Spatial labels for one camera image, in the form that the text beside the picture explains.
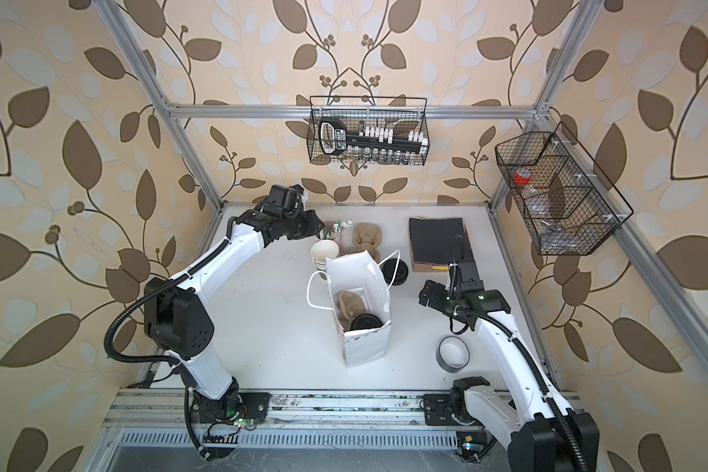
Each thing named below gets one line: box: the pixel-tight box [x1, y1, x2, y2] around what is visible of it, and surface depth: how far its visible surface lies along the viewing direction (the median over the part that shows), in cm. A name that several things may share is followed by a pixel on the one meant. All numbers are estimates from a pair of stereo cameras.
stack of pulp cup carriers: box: [352, 222, 382, 264], surface depth 110 cm
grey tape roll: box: [435, 335, 471, 374], surface depth 84 cm
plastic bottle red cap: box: [512, 167, 553, 223], surface depth 80 cm
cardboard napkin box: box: [409, 216, 477, 274], surface depth 107 cm
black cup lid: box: [350, 313, 384, 331], surface depth 78 cm
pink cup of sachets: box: [316, 220, 344, 247], surface depth 89 cm
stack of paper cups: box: [310, 238, 340, 281], surface depth 93 cm
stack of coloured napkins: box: [409, 216, 465, 271], surface depth 108 cm
